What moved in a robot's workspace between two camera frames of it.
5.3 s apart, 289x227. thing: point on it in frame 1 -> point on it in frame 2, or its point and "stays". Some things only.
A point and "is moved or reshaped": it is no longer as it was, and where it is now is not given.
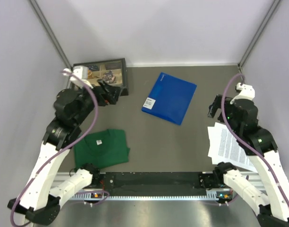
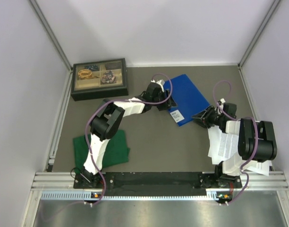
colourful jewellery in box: x=109 y=77 stays
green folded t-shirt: x=102 y=148 stays
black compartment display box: x=111 y=71 stays
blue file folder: x=170 y=98 is moved or reshaped
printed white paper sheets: x=223 y=147 stays
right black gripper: x=215 y=104 -> x=204 y=121
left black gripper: x=110 y=97 -> x=168 y=102
